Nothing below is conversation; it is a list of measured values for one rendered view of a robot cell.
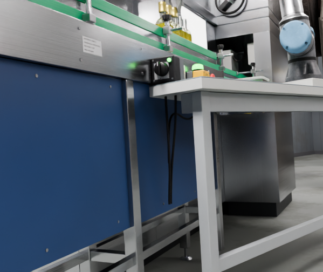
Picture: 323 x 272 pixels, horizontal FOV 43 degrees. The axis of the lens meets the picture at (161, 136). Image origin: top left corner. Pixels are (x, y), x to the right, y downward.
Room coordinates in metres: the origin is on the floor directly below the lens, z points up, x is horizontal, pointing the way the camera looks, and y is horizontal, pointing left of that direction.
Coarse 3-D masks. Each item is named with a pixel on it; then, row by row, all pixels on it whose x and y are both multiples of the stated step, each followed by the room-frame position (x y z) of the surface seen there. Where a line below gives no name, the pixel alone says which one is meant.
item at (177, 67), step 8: (168, 56) 1.26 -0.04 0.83; (152, 64) 1.29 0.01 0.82; (168, 64) 1.26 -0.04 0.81; (176, 64) 1.27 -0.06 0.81; (152, 72) 1.29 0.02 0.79; (168, 72) 1.26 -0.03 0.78; (176, 72) 1.27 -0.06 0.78; (160, 80) 1.28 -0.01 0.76; (168, 80) 1.26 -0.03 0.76; (176, 80) 1.27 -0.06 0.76
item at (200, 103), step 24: (192, 96) 1.23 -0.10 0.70; (216, 96) 1.26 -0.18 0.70; (240, 96) 1.35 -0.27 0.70; (264, 96) 1.45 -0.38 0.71; (288, 96) 1.56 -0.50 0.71; (216, 216) 1.23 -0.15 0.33; (216, 240) 1.23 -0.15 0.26; (264, 240) 1.42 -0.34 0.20; (288, 240) 1.52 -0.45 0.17; (216, 264) 1.22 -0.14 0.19
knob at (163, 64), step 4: (156, 64) 1.24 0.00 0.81; (160, 64) 1.25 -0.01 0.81; (164, 64) 1.25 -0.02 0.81; (156, 68) 1.24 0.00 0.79; (160, 68) 1.25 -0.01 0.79; (164, 68) 1.24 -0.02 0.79; (168, 68) 1.26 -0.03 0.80; (156, 72) 1.24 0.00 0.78; (160, 72) 1.24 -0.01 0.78; (164, 72) 1.25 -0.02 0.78; (160, 76) 1.27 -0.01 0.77
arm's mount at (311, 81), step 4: (296, 80) 1.69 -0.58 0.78; (300, 80) 1.67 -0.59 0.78; (304, 80) 1.66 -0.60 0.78; (308, 80) 1.65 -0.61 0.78; (312, 80) 1.64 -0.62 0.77; (316, 80) 1.66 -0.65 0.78; (320, 80) 1.69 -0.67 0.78; (300, 84) 1.68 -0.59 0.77; (304, 84) 1.66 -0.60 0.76; (308, 84) 1.65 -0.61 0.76; (312, 84) 1.64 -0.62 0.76; (316, 84) 1.66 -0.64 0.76; (320, 84) 1.68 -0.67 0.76
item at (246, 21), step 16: (256, 0) 2.71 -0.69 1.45; (272, 0) 2.83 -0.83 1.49; (224, 16) 2.81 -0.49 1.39; (240, 16) 2.76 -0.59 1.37; (256, 16) 2.72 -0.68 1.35; (272, 16) 2.80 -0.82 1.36; (224, 32) 2.82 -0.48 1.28; (240, 32) 2.77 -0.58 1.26; (256, 32) 2.72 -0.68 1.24; (272, 32) 2.77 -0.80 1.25; (240, 48) 3.20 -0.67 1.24
